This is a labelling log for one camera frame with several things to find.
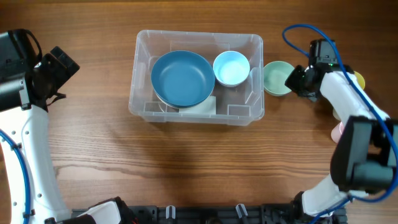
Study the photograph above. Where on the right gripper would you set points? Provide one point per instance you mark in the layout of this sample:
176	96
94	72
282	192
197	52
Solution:
291	83

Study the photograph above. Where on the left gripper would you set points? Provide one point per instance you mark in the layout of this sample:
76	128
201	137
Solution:
64	71

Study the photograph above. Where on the yellow cup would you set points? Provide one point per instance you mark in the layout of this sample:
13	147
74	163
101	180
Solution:
360	80

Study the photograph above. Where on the mint green small bowl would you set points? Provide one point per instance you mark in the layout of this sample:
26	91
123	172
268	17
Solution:
275	75

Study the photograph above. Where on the cream cup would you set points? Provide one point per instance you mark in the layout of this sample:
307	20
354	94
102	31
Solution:
335	115

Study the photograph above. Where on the pink cup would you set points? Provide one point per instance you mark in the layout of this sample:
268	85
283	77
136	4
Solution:
337	132

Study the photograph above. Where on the light blue small bowl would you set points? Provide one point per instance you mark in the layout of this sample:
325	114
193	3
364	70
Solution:
231	67

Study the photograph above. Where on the dark blue bowl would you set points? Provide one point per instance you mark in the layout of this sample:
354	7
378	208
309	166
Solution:
182	105
182	77

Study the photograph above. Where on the pink small bowl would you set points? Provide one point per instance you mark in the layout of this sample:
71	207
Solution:
229	85

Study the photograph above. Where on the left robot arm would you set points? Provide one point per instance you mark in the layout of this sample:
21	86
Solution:
30	83

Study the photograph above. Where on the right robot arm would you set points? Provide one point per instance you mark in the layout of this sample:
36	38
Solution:
363	162

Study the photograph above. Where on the clear plastic storage container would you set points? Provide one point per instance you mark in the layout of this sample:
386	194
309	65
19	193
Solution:
236	106

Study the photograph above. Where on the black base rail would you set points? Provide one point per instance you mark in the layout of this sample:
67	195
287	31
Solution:
261	214

